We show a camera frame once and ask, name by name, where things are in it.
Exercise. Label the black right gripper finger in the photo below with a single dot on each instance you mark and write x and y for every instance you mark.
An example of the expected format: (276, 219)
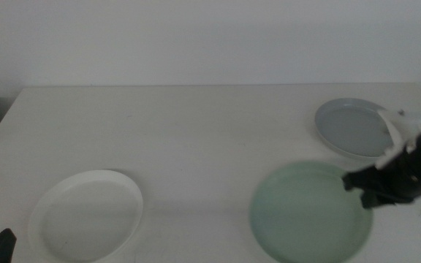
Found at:
(378, 199)
(358, 180)

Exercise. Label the grey shallow bowl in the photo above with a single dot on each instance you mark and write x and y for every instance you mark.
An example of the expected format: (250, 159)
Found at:
(353, 128)

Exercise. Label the pale green shallow bowl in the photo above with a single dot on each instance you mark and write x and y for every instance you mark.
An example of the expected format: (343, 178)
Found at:
(305, 215)

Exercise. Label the white shallow bowl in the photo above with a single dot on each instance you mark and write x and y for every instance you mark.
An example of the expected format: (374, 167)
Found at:
(86, 215)

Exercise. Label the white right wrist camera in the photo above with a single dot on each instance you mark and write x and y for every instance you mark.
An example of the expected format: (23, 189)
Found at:
(408, 124)

